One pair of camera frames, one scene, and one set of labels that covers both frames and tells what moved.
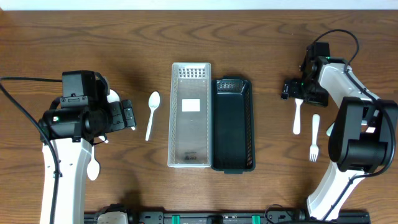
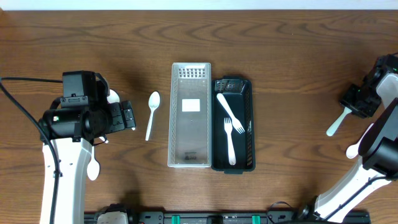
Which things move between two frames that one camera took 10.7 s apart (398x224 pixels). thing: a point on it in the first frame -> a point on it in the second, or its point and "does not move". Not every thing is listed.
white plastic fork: [296, 121] -> [236, 124]
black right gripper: [300, 90] -> [354, 106]
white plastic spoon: [153, 101] does not move
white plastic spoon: [112, 97] does not move
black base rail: [237, 218] does not move
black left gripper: [117, 115] does not move
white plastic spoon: [102, 138] does not move
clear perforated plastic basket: [189, 124] does not move
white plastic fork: [314, 149] -> [227, 125]
